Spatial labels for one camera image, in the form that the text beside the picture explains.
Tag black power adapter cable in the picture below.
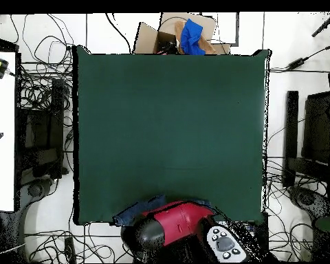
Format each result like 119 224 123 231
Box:
269 41 330 74

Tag black rod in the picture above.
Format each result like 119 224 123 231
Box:
311 12 330 38

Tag black upright bar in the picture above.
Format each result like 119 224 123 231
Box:
282 90 300 188

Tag grey swivel chair base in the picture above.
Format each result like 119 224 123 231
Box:
287 185 330 221
17 177 57 221

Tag white side table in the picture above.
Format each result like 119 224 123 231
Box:
0 51 17 212

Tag black equipment stand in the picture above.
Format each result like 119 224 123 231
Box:
18 78 68 179

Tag dark green table cloth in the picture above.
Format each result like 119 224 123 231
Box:
72 45 271 225

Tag brown cardboard box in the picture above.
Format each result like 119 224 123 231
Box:
133 12 232 55

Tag black power strip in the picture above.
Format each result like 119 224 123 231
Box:
63 236 77 263

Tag bright blue cloth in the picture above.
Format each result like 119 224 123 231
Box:
179 18 207 55

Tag black cable bundle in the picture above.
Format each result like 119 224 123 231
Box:
265 156 320 261
10 13 75 112
24 221 127 263

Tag blue denim jeans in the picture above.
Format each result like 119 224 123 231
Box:
111 193 213 228

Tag black flat panel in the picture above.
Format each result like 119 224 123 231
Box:
300 90 330 166

